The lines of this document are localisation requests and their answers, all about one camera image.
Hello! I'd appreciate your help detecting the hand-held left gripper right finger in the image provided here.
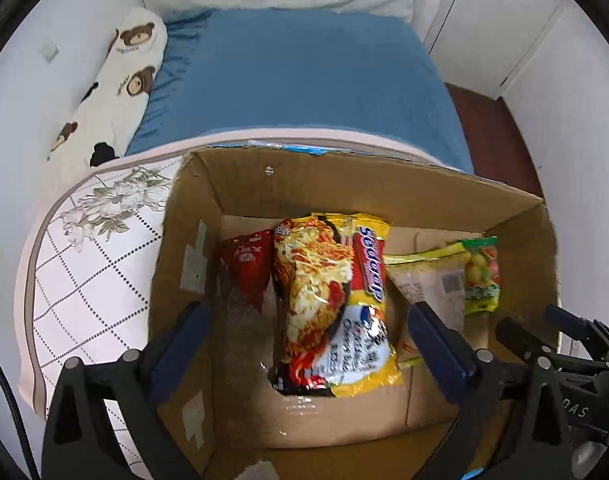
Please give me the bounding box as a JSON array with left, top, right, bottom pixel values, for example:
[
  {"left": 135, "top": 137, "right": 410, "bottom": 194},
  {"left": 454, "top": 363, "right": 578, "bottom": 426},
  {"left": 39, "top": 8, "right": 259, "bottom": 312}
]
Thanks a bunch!
[{"left": 407, "top": 301, "right": 573, "bottom": 480}]

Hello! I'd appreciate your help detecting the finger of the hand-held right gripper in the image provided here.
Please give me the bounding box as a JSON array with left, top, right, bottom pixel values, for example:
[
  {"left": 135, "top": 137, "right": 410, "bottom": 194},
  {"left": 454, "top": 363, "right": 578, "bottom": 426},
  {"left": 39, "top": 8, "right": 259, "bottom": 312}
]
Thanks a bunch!
[
  {"left": 543, "top": 304, "right": 609, "bottom": 362},
  {"left": 495, "top": 317, "right": 609, "bottom": 377}
]

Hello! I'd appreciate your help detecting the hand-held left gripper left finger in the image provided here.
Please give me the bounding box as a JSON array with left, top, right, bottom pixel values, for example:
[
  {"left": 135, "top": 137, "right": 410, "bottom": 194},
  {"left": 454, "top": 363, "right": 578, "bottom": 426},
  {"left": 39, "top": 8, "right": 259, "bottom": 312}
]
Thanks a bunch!
[{"left": 41, "top": 301, "right": 211, "bottom": 480}]

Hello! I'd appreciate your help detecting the yellow instant noodle packet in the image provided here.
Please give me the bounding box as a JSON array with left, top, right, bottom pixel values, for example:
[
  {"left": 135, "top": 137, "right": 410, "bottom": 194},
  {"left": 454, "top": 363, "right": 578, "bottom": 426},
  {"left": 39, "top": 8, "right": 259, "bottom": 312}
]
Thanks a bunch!
[{"left": 267, "top": 212, "right": 405, "bottom": 399}]

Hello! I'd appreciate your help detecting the cardboard box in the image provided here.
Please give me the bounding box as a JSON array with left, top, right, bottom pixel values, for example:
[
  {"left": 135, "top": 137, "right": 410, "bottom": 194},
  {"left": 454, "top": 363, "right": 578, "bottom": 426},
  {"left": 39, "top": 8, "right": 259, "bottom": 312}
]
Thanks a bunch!
[{"left": 148, "top": 143, "right": 561, "bottom": 480}]

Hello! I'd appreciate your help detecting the green candy packet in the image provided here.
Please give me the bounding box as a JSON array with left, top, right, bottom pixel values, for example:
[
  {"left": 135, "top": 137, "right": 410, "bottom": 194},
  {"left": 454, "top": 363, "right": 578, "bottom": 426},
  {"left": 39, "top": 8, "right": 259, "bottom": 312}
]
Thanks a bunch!
[{"left": 458, "top": 236, "right": 501, "bottom": 317}]

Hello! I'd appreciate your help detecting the red snack packet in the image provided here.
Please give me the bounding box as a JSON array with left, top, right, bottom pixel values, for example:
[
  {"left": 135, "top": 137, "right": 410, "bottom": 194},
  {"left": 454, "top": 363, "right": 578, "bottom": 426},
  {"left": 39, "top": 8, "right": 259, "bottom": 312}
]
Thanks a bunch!
[{"left": 215, "top": 229, "right": 276, "bottom": 309}]

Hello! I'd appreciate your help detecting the floral quilted blanket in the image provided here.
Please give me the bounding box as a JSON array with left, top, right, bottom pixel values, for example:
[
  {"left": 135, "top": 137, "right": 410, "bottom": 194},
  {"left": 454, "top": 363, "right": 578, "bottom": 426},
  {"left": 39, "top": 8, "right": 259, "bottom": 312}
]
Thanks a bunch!
[{"left": 13, "top": 127, "right": 465, "bottom": 480}]

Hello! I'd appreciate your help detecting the bear print pillow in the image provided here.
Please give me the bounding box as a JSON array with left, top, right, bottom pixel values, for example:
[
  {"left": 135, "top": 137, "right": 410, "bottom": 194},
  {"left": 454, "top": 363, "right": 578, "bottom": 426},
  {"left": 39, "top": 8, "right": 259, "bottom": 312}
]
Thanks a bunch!
[{"left": 47, "top": 6, "right": 169, "bottom": 172}]

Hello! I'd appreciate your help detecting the blue bed sheet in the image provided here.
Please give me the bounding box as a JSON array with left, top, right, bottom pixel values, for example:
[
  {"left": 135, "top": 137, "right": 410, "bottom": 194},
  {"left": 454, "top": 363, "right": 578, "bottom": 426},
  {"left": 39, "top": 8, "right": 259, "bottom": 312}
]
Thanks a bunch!
[{"left": 125, "top": 8, "right": 476, "bottom": 176}]

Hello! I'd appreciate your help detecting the white door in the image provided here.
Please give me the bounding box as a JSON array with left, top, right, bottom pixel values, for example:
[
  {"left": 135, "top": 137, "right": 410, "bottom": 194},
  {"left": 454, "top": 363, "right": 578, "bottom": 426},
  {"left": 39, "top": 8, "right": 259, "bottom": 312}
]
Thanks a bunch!
[{"left": 423, "top": 0, "right": 569, "bottom": 102}]

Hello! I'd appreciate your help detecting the black cable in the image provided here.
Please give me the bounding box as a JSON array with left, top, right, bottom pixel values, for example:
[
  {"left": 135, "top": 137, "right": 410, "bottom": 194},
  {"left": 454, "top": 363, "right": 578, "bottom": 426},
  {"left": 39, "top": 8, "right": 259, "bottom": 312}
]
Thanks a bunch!
[{"left": 0, "top": 334, "right": 41, "bottom": 480}]

